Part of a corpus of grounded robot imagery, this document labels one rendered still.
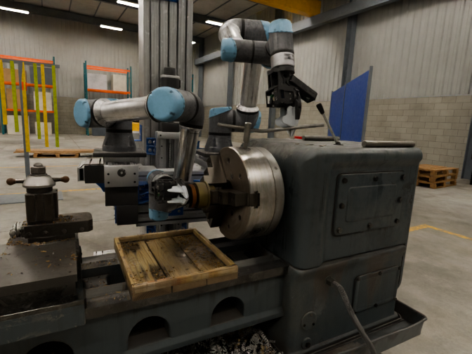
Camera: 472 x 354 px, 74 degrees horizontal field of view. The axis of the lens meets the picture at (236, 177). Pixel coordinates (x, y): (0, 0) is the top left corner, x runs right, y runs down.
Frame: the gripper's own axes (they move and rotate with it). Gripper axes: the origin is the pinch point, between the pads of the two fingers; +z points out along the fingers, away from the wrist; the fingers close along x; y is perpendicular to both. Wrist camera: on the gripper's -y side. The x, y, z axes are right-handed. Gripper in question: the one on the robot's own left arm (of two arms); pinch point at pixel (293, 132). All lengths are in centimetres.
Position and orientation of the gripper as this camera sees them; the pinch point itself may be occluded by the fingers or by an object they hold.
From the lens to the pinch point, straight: 102.7
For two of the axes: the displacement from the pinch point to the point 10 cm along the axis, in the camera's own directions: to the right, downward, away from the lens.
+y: -8.8, 0.5, -4.7
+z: 0.7, 10.0, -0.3
